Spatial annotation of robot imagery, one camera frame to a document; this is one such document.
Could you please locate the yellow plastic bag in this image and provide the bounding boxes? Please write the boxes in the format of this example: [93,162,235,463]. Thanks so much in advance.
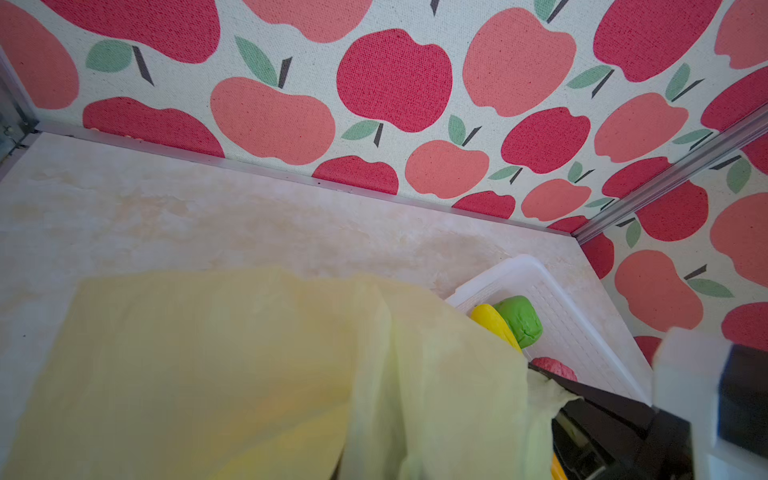
[3,267,573,479]

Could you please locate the aluminium corner post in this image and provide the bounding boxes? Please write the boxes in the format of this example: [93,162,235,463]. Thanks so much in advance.
[572,105,767,244]
[1,51,39,164]

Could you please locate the green toy fruit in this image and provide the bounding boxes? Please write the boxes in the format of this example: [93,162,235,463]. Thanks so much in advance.
[493,295,543,349]

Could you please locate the right aluminium corner post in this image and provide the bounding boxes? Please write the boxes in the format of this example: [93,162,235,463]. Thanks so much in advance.
[572,105,767,244]

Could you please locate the left aluminium corner post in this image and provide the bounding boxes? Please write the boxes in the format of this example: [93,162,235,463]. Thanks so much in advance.
[1,51,39,164]

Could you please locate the white plastic basket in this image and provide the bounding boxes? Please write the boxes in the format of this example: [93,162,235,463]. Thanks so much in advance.
[446,254,652,405]

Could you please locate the yellow orange mango toy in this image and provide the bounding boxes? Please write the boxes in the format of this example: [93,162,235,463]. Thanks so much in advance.
[551,455,568,480]

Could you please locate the yellow elongated toy fruit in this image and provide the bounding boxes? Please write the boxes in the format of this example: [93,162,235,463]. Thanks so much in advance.
[470,304,522,352]

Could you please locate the pink toy fruit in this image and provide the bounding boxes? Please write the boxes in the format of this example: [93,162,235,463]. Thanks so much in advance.
[531,357,578,382]

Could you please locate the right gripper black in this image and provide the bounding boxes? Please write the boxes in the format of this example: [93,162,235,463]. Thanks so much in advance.
[528,363,694,479]

